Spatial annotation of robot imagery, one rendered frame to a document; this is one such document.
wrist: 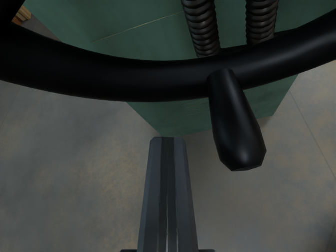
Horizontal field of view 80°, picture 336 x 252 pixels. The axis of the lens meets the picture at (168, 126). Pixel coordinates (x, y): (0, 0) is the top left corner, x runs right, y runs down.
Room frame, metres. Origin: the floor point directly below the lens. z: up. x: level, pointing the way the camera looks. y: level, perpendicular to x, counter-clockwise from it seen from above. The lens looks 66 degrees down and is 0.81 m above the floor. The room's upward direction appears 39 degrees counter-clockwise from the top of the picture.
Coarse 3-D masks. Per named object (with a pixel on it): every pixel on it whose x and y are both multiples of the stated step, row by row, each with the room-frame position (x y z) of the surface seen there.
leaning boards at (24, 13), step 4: (20, 8) 1.64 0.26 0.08; (24, 8) 1.67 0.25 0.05; (20, 12) 1.64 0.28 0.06; (24, 12) 1.64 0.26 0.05; (28, 12) 1.67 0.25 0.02; (16, 16) 1.69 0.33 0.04; (20, 16) 1.67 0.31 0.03; (24, 16) 1.64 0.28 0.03; (28, 16) 1.63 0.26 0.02; (12, 20) 1.63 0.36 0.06; (16, 20) 1.66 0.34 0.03; (20, 20) 1.68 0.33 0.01; (20, 24) 1.65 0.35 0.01
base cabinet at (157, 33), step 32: (32, 0) 0.30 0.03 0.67; (64, 0) 0.29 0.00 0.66; (96, 0) 0.27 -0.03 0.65; (128, 0) 0.25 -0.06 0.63; (160, 0) 0.23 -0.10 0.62; (224, 0) 0.19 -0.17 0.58; (288, 0) 0.15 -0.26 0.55; (320, 0) 0.12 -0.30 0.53; (64, 32) 0.30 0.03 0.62; (96, 32) 0.28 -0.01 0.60; (128, 32) 0.26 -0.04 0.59; (160, 32) 0.24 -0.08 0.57; (224, 32) 0.19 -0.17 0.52; (256, 96) 0.15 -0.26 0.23; (160, 128) 0.30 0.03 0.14; (192, 128) 0.25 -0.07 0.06
